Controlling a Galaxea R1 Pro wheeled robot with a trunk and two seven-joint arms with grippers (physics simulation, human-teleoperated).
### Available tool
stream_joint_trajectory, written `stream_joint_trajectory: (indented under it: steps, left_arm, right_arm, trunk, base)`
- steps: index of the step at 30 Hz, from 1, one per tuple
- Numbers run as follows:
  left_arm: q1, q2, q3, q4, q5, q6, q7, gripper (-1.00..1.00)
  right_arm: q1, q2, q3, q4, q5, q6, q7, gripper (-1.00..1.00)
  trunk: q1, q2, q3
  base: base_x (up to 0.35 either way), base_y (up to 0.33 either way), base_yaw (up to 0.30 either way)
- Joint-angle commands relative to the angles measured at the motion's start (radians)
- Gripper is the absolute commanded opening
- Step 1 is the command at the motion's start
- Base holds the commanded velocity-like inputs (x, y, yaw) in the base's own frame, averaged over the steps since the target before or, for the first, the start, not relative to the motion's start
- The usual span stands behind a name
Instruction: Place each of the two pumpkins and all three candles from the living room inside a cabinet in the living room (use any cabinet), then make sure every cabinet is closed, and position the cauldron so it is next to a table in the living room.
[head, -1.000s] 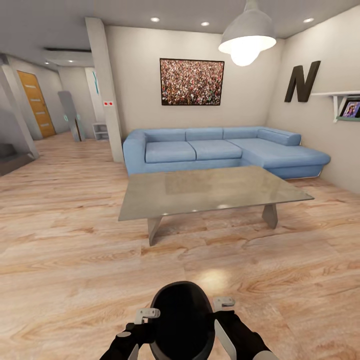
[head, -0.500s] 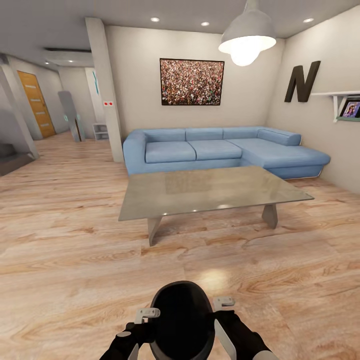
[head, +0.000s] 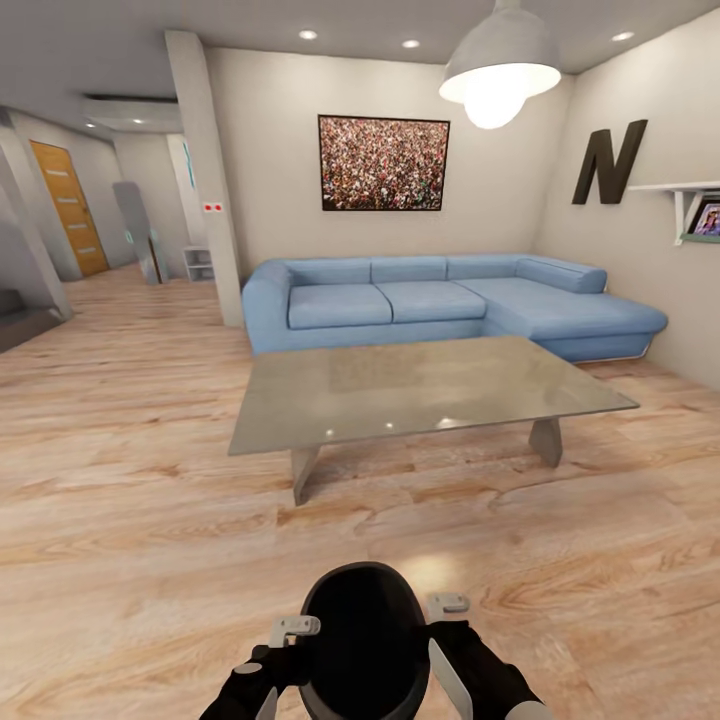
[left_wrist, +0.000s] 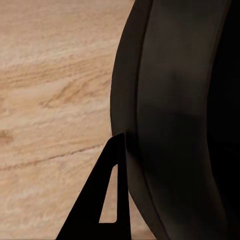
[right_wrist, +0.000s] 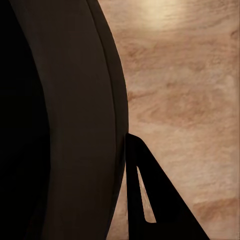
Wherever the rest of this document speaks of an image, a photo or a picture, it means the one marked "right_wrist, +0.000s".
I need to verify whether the cauldron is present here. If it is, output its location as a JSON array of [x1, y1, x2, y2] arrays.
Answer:
[[0, 0, 129, 240]]

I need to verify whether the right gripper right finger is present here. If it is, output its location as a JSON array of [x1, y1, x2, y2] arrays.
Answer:
[[125, 133, 210, 240]]

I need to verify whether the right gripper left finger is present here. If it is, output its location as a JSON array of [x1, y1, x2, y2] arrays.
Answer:
[[0, 134, 51, 240]]

